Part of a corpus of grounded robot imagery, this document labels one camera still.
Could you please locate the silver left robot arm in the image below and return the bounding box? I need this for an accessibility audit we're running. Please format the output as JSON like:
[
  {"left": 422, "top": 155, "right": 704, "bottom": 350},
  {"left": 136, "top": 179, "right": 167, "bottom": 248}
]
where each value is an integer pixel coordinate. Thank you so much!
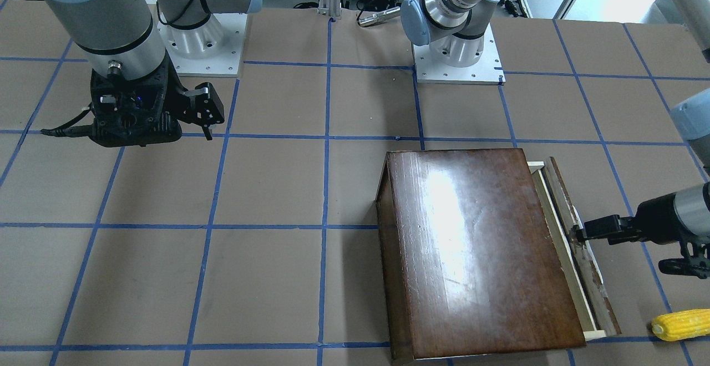
[{"left": 400, "top": 0, "right": 708, "bottom": 278}]

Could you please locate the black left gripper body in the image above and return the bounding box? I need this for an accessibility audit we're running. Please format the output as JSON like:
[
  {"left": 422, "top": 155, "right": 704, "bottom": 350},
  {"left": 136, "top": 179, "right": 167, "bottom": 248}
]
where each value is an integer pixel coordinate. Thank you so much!
[{"left": 632, "top": 192, "right": 680, "bottom": 245}]

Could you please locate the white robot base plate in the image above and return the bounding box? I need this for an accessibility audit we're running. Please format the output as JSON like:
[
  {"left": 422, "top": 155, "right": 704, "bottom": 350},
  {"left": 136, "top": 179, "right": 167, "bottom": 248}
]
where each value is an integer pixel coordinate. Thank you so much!
[{"left": 158, "top": 14, "right": 249, "bottom": 78}]

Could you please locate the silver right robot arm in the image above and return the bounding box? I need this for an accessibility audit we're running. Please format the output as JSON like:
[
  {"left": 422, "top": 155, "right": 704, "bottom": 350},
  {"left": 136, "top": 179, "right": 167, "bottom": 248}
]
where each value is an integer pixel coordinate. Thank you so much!
[{"left": 41, "top": 0, "right": 263, "bottom": 147}]

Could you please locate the wooden drawer with handle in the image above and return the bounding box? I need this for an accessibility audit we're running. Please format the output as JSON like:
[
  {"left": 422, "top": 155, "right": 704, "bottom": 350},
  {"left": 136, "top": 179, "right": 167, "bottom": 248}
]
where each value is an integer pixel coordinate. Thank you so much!
[{"left": 528, "top": 157, "right": 622, "bottom": 341}]

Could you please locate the yellow corn cob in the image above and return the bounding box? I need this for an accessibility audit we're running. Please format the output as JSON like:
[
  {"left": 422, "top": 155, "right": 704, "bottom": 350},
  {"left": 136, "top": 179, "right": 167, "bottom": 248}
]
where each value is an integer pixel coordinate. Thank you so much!
[{"left": 650, "top": 308, "right": 709, "bottom": 342}]

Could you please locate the dark wooden cabinet box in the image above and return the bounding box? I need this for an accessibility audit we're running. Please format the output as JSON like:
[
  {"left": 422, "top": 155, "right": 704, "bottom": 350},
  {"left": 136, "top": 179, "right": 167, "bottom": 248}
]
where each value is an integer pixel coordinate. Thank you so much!
[{"left": 376, "top": 148, "right": 586, "bottom": 364}]

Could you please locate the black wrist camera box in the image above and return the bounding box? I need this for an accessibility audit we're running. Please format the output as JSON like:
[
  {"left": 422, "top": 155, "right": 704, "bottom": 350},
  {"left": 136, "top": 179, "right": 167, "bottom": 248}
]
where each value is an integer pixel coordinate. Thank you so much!
[{"left": 40, "top": 56, "right": 182, "bottom": 147}]

